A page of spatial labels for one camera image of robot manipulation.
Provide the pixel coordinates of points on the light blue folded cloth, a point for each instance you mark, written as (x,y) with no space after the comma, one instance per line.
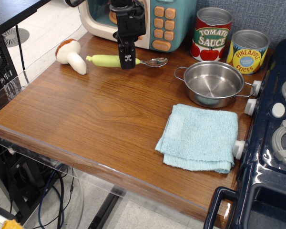
(198,139)

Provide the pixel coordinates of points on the plush mushroom toy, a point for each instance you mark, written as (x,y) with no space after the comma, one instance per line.
(68,52)

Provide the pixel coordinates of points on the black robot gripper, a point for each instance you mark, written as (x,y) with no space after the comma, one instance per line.
(131,25)

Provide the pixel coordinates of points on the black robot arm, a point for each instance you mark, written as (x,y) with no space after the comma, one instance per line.
(123,4)

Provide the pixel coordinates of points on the dark blue toy stove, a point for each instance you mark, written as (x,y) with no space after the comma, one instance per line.
(259,200)

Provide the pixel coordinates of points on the tomato sauce can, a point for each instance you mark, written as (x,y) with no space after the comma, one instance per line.
(212,27)

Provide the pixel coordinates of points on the clear acrylic side panel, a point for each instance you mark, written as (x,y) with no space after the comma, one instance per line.
(38,54)

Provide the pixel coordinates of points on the toy microwave oven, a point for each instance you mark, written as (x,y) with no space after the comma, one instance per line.
(167,22)

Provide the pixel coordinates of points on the yellow object at corner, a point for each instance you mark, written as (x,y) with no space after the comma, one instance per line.
(10,224)

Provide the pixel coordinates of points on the black table leg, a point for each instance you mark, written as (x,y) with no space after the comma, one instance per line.
(106,208)

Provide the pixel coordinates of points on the small steel pot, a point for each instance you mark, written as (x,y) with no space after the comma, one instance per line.
(213,84)

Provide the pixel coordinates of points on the black computer tower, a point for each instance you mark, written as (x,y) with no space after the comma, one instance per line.
(7,72)

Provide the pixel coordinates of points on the spoon with green handle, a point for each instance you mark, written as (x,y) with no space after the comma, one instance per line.
(114,61)

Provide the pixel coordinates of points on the pineapple slices can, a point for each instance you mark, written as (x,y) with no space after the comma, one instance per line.
(247,50)

